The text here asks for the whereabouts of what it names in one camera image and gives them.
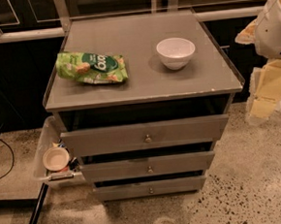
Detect grey middle drawer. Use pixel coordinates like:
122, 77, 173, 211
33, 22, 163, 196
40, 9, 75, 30
80, 151, 215, 183

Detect green snack bag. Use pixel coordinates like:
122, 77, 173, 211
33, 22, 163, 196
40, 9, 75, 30
55, 51, 128, 84

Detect grey bottom drawer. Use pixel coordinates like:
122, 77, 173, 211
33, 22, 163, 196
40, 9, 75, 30
94, 176, 206, 202

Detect grey top drawer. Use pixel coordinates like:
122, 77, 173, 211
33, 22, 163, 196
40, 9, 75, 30
61, 114, 228, 157

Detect small beige bowl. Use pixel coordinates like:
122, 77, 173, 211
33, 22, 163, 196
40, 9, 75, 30
43, 146, 70, 172

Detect grey drawer cabinet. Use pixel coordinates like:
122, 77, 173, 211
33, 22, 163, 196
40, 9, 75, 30
44, 10, 244, 189

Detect black cable on floor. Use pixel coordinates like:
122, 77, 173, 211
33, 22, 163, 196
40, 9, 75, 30
0, 135, 17, 183

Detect black floor bar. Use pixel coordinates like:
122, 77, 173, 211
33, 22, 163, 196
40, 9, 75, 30
29, 184, 48, 224

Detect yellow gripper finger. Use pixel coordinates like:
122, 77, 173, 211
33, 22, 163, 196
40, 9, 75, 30
234, 19, 257, 45
246, 59, 281, 125

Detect grey drawer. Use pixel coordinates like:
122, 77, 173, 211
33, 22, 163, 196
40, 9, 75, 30
94, 176, 206, 202
80, 151, 215, 183
61, 114, 228, 157

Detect white bowl on cabinet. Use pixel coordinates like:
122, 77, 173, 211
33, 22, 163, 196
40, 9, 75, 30
156, 37, 196, 71

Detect metal railing frame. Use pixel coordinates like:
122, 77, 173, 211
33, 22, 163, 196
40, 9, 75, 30
0, 0, 266, 42

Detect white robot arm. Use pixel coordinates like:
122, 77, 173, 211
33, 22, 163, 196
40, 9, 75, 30
234, 0, 281, 125

